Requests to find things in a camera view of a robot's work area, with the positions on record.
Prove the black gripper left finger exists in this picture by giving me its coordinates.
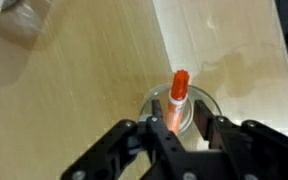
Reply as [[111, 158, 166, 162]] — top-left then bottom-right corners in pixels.
[[61, 100, 186, 180]]

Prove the orange marker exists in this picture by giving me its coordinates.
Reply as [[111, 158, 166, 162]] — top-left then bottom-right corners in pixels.
[[166, 70, 189, 134]]

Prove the clear glass cup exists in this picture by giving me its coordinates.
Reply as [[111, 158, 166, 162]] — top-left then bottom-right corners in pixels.
[[139, 84, 222, 134]]

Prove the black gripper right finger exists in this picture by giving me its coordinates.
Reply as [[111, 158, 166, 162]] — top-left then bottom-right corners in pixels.
[[194, 104, 288, 180]]

